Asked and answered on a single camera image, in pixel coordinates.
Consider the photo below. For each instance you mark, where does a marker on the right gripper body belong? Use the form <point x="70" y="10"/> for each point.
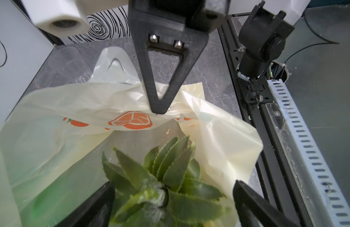
<point x="199" y="15"/>

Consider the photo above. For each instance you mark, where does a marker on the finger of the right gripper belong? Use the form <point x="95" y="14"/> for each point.
<point x="163" y="62"/>

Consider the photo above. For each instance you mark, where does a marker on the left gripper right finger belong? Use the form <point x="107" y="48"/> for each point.
<point x="254" y="211"/>

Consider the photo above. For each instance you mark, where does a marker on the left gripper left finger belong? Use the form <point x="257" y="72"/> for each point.
<point x="94" y="211"/>

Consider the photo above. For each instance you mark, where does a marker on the yellow printed plastic bag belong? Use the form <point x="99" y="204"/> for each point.
<point x="51" y="146"/>

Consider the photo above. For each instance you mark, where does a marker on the green-brown pineapple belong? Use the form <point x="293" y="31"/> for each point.
<point x="165" y="190"/>

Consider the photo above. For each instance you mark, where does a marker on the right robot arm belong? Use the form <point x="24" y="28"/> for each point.
<point x="264" y="33"/>

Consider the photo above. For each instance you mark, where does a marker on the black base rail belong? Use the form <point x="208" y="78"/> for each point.
<point x="278" y="184"/>

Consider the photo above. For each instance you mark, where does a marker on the white slotted cable duct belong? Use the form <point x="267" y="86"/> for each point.
<point x="322" y="197"/>

